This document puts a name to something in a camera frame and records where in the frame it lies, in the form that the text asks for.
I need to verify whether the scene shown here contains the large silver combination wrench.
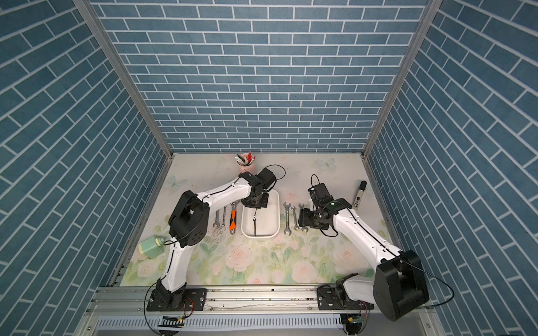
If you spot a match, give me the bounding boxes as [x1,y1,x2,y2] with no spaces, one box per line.
[213,209,221,228]

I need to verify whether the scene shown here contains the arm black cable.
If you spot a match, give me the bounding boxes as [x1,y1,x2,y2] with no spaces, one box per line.
[403,258,455,307]
[264,164,287,181]

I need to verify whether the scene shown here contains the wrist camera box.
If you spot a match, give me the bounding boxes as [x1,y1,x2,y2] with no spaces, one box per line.
[256,167,277,193]
[308,183,334,208]

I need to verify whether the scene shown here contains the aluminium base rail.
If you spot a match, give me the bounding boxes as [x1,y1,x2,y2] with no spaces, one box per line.
[79,283,438,324]

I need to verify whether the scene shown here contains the beige black stapler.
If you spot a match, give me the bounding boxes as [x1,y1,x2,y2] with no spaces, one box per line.
[353,180,368,210]

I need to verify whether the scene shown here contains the silver double open-end wrench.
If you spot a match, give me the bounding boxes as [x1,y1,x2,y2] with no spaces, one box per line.
[283,202,291,236]

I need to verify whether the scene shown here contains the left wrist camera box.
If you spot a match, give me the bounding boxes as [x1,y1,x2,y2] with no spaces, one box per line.
[256,167,277,193]

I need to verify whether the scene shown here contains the white plastic storage box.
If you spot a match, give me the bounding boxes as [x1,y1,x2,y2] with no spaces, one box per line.
[240,190,280,239]

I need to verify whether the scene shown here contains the small silver combination wrench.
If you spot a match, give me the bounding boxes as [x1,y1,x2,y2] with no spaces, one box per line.
[221,206,227,227]

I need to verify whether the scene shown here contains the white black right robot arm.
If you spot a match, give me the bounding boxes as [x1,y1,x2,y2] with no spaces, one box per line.
[298,199,430,321]

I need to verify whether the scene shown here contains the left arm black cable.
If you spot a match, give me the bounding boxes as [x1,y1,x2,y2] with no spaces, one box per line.
[264,164,287,181]

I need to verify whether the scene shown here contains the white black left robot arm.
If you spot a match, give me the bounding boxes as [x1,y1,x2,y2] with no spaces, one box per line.
[152,168,277,308]

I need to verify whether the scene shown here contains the green glue bottle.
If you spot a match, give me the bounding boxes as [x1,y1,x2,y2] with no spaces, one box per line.
[138,235,165,259]

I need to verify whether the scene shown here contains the pink pen cup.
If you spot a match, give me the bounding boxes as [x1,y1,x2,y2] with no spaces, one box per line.
[238,162,256,174]

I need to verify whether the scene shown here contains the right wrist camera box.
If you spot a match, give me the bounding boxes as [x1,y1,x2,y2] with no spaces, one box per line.
[308,183,334,208]

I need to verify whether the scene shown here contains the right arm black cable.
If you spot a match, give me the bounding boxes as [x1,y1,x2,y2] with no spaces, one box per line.
[403,258,455,307]

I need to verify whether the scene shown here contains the orange black adjustable wrench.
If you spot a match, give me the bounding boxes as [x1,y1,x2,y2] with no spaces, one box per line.
[229,200,240,235]

